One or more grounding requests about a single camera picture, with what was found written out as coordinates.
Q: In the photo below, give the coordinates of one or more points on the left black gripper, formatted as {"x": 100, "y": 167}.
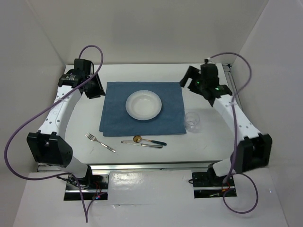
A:
{"x": 99, "y": 90}

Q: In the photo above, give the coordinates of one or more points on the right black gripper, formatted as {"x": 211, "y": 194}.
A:
{"x": 193, "y": 74}

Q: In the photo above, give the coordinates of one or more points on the blue cloth napkin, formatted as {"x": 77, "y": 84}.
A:
{"x": 116, "y": 122}

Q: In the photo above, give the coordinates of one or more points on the clear glass bowl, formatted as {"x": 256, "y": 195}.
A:
{"x": 143, "y": 105}

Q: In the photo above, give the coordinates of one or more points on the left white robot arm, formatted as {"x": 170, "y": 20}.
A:
{"x": 48, "y": 145}

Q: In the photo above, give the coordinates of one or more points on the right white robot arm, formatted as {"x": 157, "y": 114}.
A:
{"x": 251, "y": 148}

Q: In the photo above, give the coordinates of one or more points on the silver fork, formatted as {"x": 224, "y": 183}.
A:
{"x": 94, "y": 139}

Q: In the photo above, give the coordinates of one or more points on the clear plastic cup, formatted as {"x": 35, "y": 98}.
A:
{"x": 191, "y": 121}

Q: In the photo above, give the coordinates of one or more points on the silver table knife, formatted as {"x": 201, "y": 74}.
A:
{"x": 130, "y": 142}

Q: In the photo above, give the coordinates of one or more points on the gold spoon teal handle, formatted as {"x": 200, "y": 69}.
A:
{"x": 139, "y": 139}

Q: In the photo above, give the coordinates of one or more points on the aluminium front rail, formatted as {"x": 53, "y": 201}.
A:
{"x": 150, "y": 166}

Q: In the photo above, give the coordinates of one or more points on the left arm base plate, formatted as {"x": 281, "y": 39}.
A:
{"x": 97, "y": 189}

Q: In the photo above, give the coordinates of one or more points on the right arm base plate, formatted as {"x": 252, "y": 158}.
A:
{"x": 206, "y": 185}

